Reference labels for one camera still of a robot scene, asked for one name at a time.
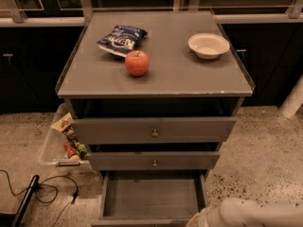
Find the blue chip bag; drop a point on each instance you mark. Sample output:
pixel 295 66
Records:
pixel 122 40

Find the red snack packet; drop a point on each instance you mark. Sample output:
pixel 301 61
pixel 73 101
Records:
pixel 70 151

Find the metal railing with glass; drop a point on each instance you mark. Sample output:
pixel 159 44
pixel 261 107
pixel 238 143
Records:
pixel 80 12

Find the tan snack packet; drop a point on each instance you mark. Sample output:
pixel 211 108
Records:
pixel 63 124

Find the clear plastic bin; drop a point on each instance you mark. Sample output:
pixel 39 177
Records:
pixel 53 153

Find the grey top drawer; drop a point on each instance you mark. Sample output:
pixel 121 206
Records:
pixel 153 130

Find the black floor stand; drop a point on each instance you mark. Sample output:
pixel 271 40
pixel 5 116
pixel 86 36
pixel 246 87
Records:
pixel 14 220

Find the white paper bowl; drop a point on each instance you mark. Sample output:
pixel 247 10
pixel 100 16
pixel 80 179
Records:
pixel 208 46

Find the white cylindrical post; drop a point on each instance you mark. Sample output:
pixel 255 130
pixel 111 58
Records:
pixel 293 101

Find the grey middle drawer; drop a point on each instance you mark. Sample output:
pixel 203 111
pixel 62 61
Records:
pixel 157 160

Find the dark left cabinet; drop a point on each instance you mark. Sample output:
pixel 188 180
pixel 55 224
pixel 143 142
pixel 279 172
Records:
pixel 31 62

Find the red apple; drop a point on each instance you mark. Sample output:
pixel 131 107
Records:
pixel 137 63

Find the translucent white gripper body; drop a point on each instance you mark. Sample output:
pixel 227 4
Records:
pixel 206 218

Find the grey bottom drawer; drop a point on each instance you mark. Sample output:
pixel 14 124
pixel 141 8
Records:
pixel 154 198

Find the dark cabinet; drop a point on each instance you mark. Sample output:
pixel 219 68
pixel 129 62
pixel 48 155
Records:
pixel 31 62
pixel 272 55

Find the grey drawer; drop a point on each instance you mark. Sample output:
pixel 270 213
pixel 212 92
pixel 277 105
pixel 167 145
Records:
pixel 157 160
pixel 154 198
pixel 153 130

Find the grey drawer cabinet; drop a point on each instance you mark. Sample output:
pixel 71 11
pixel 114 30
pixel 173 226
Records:
pixel 178 83

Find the green snack packet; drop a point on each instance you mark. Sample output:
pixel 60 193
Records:
pixel 81 148

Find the dark right cabinet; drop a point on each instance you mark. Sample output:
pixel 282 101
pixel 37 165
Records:
pixel 272 55

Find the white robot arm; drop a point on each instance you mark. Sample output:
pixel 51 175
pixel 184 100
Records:
pixel 234 212

